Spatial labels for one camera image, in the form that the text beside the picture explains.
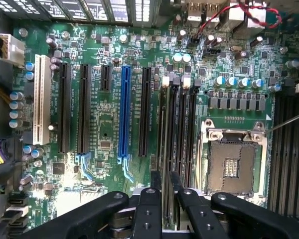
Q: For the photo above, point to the black expansion slot blue latch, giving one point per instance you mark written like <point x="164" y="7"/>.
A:
<point x="84" y="107"/>

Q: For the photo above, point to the silver blue capacitor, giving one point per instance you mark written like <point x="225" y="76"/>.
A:
<point x="28" y="149"/>
<point x="29" y="75"/>
<point x="231" y="82"/>
<point x="16" y="105"/>
<point x="15" y="123"/>
<point x="15" y="114"/>
<point x="177" y="58"/>
<point x="243" y="82"/>
<point x="16" y="96"/>
<point x="257" y="83"/>
<point x="186" y="58"/>
<point x="218" y="81"/>
<point x="29" y="66"/>

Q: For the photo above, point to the silver rear port block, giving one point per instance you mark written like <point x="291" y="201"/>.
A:
<point x="256" y="17"/>
<point x="213" y="11"/>
<point x="194" y="12"/>
<point x="235" y="12"/>

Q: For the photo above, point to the green motherboard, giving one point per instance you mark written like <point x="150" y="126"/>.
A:
<point x="109" y="112"/>

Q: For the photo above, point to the dark metal PC case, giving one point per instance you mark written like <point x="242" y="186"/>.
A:
<point x="0" y="20"/>

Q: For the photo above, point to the white power connector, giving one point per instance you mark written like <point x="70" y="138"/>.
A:
<point x="12" y="49"/>

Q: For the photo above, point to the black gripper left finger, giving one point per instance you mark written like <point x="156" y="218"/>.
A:
<point x="149" y="216"/>

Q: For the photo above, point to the white PCI expansion slot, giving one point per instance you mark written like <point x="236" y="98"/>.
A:
<point x="41" y="99"/>

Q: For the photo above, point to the black SATA port block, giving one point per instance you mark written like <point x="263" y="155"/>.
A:
<point x="18" y="201"/>

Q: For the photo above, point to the long black expansion slot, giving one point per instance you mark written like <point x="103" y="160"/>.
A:
<point x="145" y="112"/>
<point x="64" y="107"/>

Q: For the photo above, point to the metal CPU socket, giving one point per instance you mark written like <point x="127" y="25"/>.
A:
<point x="230" y="164"/>

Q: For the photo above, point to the black square chip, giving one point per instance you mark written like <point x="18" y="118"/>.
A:
<point x="58" y="168"/>

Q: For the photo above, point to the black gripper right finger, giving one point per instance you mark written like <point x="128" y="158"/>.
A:
<point x="201" y="216"/>

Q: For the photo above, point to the short black expansion slot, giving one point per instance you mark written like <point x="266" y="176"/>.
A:
<point x="105" y="77"/>

